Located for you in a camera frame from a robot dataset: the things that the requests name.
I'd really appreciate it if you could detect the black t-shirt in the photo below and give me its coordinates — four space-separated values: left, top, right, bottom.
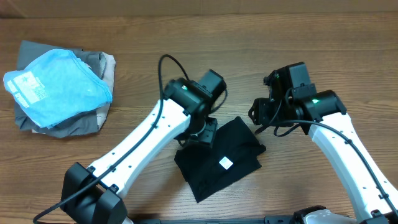
174 116 266 203

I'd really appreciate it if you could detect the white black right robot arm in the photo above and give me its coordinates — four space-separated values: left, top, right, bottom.
248 70 397 223

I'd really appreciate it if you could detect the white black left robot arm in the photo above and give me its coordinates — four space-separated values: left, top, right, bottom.
60 76 226 224

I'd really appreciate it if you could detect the white pink folded garment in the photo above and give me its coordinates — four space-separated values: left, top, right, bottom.
96 52 116 130

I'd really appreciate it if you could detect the grey folded garment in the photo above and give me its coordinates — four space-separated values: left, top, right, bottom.
14 40 105 138

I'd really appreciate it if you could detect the light blue folded shirt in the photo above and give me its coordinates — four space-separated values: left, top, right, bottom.
3 49 113 129

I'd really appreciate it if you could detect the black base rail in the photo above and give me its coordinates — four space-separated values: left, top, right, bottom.
132 215 300 224

